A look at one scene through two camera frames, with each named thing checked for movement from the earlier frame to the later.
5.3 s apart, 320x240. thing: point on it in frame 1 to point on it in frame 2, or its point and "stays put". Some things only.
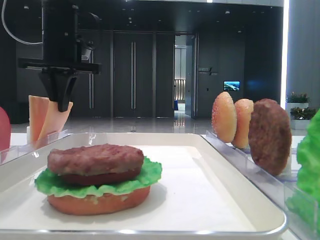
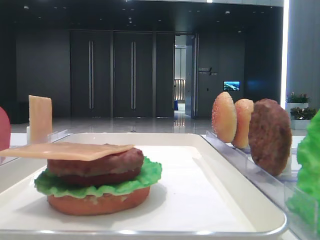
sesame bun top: [224, 118] stays put
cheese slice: [53, 122] to [62, 151]
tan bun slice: [243, 109] stays put
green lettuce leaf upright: [305, 201] stays put
